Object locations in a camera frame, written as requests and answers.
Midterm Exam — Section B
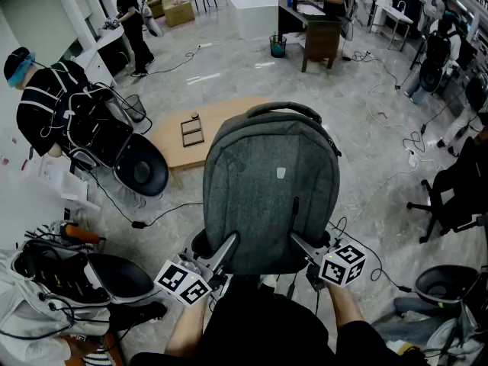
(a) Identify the black open equipment pack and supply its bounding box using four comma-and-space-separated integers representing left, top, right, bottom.
56, 82, 134, 169

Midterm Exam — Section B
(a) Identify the black white striped cloth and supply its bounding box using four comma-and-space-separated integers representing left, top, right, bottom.
24, 221, 96, 253

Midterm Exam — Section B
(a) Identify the white side table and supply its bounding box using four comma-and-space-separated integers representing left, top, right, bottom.
368, 4, 415, 52

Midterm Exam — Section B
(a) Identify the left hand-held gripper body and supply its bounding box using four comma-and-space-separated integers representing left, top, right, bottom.
154, 242, 232, 307

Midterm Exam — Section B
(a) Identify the oval wooden table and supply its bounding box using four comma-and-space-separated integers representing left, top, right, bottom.
147, 96, 275, 190

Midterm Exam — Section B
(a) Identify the large cardboard box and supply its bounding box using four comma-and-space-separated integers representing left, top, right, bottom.
162, 0, 196, 28

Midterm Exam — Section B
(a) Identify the person's black clothing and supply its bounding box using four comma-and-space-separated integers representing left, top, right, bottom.
129, 274, 432, 366

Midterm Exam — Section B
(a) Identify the black cable with power brick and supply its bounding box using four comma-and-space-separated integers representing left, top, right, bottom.
91, 169, 205, 230

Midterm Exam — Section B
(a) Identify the black office chair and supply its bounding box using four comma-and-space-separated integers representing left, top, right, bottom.
406, 135, 488, 243

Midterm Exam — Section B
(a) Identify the white floor cable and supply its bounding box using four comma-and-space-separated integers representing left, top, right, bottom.
348, 57, 445, 224

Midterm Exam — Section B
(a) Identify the small cardboard box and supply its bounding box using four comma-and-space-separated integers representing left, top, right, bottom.
146, 0, 165, 19

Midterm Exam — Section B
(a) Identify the person's right forearm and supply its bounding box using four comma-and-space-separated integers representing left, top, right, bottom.
326, 282, 367, 329

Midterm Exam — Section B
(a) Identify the black mesh wastebasket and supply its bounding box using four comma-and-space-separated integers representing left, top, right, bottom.
120, 94, 148, 124

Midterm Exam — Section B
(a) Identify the blue-lined mesh wastebasket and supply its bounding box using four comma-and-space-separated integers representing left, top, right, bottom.
269, 32, 287, 59

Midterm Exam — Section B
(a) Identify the grey oval shell pod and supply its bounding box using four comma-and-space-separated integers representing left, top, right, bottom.
414, 264, 481, 308
140, 0, 164, 37
113, 133, 170, 197
87, 252, 156, 304

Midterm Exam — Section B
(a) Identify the black double picture frame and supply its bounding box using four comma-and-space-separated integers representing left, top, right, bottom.
179, 118, 206, 148

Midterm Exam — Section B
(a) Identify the person's left forearm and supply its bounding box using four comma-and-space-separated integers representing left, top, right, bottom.
164, 295, 210, 358

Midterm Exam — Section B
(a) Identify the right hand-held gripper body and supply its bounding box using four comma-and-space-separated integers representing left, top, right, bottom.
304, 238, 368, 292

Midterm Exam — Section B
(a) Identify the white drawer cabinet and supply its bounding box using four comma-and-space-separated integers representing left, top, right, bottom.
75, 24, 127, 87

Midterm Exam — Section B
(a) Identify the white block cabinet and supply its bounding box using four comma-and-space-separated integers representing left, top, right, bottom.
223, 0, 280, 40

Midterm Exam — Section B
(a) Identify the dark brown wooden desk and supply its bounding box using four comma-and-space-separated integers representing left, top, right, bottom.
278, 0, 343, 73

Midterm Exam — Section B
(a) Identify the grey fabric backpack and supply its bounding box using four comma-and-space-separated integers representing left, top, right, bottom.
202, 101, 342, 276

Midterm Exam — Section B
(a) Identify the black floor cable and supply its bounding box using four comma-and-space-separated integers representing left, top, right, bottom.
146, 45, 202, 76

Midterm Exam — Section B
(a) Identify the white paper sheet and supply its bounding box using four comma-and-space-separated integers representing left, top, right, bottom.
297, 2, 326, 17

